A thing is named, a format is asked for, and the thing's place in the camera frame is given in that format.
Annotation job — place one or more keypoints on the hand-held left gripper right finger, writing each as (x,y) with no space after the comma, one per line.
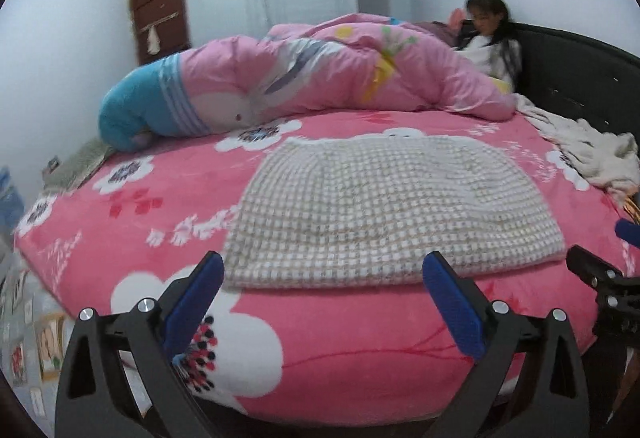
(457,308)

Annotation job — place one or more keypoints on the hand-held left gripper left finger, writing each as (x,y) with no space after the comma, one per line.
(192,303)

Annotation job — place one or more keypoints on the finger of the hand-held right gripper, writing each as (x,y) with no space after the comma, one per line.
(629,232)
(592,265)

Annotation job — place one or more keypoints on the beige checked knit cardigan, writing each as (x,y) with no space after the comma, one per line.
(390,218)

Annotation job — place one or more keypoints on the pink floral bed blanket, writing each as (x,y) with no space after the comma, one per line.
(150,228)

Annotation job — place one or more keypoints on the cream fluffy cloth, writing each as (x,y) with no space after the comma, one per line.
(590,153)

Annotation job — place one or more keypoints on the printed floor mat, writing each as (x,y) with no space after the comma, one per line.
(35,348)

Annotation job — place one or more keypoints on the black padded headboard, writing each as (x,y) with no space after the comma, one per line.
(575,68)

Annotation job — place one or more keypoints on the grey patterned cloth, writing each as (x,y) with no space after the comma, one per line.
(80,165)

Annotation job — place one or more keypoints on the blue printed cloth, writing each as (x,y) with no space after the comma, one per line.
(9,200)

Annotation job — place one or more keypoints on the small cloth hanging on door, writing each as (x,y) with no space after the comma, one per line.
(153,40)

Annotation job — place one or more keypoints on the pink printed quilt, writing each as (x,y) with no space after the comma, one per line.
(325,68)

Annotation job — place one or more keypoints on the dark red pillow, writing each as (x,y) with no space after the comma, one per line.
(442,34)

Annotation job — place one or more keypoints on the brown wooden door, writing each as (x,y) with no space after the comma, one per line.
(160,8)

